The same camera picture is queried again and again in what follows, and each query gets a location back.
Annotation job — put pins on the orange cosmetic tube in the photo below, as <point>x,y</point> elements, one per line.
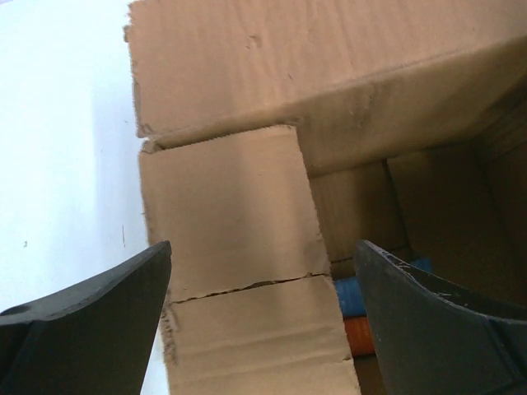
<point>359,336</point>

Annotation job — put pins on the blue cosmetic tube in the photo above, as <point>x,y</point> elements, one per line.
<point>349,294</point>

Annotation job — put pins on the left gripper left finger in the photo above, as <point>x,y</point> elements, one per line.
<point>94,337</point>

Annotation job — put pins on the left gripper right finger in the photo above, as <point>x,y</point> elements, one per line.
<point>432,336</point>

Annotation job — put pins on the brown cardboard express box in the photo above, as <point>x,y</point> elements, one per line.
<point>278,134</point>

